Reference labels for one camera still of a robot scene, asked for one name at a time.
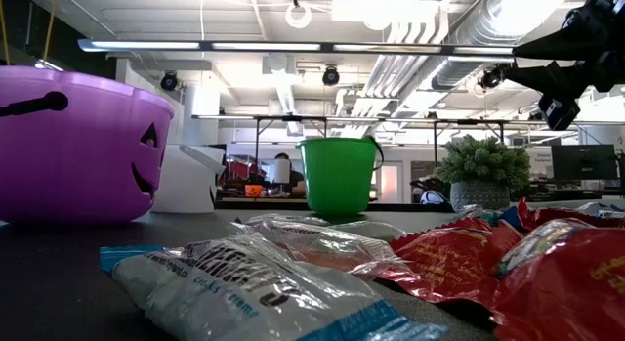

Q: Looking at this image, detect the Hershey's white blue candy bar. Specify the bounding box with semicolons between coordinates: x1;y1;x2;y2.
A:
99;232;448;341

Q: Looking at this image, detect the green plastic bucket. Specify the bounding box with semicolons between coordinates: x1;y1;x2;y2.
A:
295;135;385;216

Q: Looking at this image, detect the black computer monitor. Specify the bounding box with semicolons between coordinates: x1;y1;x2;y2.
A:
551;144;619;182

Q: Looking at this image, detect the purple pumpkin face bucket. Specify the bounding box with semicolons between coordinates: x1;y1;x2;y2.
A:
0;64;176;226

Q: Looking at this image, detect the white pumpkin face bucket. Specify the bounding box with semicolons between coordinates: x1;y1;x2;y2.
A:
149;144;227;215

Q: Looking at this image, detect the overhead light bar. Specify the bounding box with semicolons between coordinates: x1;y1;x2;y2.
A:
77;37;515;57

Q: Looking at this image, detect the white ceiling ring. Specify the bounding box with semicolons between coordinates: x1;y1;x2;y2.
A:
284;1;313;30

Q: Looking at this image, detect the red Skittles packet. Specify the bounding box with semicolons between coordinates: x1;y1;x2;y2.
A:
378;216;524;311
490;216;625;341

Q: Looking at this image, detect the red candy packet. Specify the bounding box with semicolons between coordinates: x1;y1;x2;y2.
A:
516;197;625;234

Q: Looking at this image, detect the black table mat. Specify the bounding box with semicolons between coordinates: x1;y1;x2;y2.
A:
0;207;625;341

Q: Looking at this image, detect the black ceiling spotlight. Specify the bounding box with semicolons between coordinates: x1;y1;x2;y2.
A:
477;65;506;91
321;65;341;87
159;70;180;93

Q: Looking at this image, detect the silver candy wrapper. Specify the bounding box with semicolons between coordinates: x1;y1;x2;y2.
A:
456;203;500;229

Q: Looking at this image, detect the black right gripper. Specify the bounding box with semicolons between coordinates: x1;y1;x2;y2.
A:
502;0;625;99

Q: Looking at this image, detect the person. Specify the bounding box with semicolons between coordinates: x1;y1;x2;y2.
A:
267;151;307;196

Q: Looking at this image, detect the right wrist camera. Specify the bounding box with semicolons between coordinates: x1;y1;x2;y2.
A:
538;92;582;132

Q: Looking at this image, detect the clear orange candy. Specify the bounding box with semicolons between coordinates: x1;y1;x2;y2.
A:
228;217;417;279

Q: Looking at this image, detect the green plant in grey pot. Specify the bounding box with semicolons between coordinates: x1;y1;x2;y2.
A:
434;134;532;213

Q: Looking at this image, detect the clear candy wrapper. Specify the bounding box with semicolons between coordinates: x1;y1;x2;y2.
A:
575;200;625;220
233;212;333;231

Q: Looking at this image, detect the yellow hanging cable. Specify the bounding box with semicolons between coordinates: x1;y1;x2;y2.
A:
42;0;59;62

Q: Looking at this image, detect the silver ventilation duct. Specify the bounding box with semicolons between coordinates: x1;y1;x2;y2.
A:
429;0;567;92

